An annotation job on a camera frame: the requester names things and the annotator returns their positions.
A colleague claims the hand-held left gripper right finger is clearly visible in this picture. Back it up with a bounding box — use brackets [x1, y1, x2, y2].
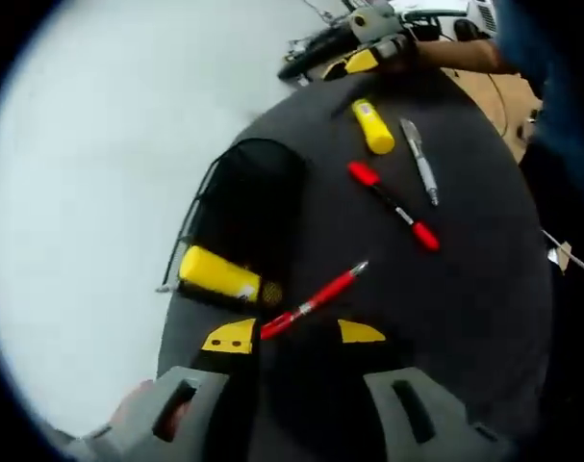
[337, 318, 514, 462]

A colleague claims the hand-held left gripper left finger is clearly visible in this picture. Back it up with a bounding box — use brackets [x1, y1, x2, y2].
[64, 317, 268, 462]

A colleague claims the yellow glue stick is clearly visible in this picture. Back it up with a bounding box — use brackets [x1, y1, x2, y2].
[177, 244, 263, 305]
[351, 98, 396, 156]

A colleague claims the clear grey pen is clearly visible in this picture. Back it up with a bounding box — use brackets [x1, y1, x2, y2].
[398, 117, 441, 208]

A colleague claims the red capped marker pen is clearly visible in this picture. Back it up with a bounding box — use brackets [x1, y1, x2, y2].
[346, 161, 442, 253]

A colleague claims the black mesh holder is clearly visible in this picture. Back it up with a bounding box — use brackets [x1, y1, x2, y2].
[155, 138, 308, 310]

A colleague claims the person's left hand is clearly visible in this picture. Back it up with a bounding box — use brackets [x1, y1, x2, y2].
[112, 378, 156, 437]

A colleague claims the white vented device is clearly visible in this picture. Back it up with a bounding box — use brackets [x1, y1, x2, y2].
[466, 0, 498, 36]

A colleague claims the person's blue shirt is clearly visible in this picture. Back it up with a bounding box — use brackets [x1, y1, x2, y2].
[493, 0, 584, 160]

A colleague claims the white rod with tape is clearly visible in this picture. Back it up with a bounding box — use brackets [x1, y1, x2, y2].
[541, 228, 584, 284]

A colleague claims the black curved frame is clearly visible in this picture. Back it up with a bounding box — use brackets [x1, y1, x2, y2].
[276, 23, 365, 82]

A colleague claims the thin black cable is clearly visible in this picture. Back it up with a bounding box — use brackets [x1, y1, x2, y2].
[486, 71, 512, 141]

